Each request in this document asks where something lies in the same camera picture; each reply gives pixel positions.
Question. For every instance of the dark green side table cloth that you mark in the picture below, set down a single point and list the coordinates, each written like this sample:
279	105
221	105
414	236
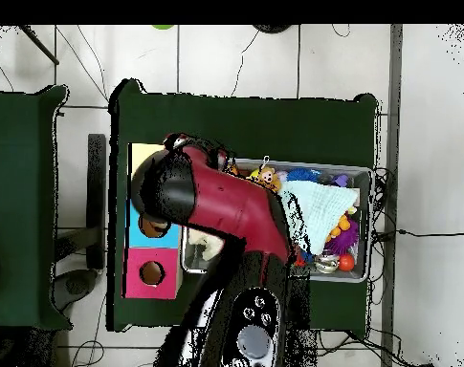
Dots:
21	153

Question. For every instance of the orange plastic ball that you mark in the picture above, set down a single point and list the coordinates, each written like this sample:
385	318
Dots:
346	262

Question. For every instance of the cream knitted cloth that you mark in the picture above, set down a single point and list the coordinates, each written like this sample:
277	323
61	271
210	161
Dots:
206	242

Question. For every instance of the purple spiky ball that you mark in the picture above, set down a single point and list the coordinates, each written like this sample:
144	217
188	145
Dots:
344	239

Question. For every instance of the wooden box with three holes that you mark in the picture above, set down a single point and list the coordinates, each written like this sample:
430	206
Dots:
155	290

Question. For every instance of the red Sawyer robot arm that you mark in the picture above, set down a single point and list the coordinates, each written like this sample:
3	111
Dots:
231	206

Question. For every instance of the brown plush monkey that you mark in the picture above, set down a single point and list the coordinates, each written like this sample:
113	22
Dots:
268	177

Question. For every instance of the light blue knitted cloth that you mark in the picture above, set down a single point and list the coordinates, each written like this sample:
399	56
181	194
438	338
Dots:
323	206

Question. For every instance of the shallow metal mesh bin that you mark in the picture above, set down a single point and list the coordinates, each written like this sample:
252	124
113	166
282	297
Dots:
342	277

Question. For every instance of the dark grey stand foot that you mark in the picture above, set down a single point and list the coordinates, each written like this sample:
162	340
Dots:
76	284

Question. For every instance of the large blue spiky ball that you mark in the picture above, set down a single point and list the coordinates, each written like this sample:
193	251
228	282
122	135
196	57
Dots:
302	175

